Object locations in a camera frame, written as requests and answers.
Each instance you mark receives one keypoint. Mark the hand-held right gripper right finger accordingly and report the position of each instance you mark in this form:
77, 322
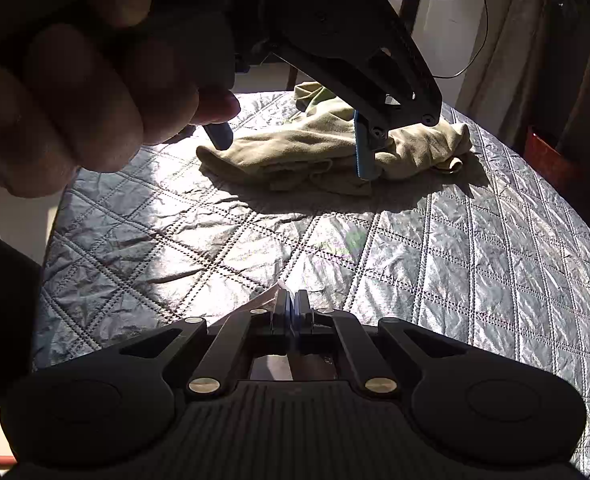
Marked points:
303, 325

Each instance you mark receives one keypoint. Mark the silver quilted bed cover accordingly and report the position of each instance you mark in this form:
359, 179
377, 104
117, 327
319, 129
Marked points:
425, 260

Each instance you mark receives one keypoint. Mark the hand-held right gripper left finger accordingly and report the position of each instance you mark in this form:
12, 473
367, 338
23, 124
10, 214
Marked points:
284, 325

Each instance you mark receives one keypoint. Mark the red box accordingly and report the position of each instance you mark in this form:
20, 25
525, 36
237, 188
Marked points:
545, 155

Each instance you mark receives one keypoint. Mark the olive green garment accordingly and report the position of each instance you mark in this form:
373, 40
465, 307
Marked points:
300, 147

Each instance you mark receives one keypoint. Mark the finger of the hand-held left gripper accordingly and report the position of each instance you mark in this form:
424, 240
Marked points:
219, 136
365, 155

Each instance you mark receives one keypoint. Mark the beige curtain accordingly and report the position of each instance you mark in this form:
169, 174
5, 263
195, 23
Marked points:
515, 60

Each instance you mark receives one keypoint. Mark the light grey pants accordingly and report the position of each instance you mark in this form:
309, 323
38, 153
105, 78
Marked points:
270, 297

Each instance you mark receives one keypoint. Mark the person's left hand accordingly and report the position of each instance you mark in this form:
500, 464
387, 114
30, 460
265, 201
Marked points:
75, 100

